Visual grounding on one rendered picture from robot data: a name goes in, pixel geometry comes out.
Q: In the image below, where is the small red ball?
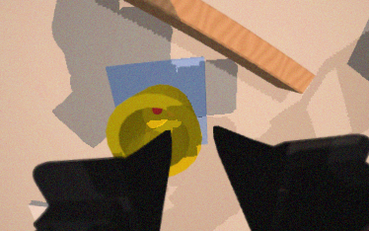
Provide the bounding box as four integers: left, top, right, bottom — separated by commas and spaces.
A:
152, 108, 162, 115

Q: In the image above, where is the beige flat rectangular slab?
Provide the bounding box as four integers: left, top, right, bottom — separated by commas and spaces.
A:
28, 200, 48, 221

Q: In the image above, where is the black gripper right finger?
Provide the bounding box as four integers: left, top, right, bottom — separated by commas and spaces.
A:
213, 125, 369, 231

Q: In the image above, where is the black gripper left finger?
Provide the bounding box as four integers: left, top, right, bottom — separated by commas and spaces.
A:
32, 130, 172, 231

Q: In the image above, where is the brown flat bar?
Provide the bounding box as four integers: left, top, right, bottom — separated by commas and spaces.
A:
123, 0, 316, 94

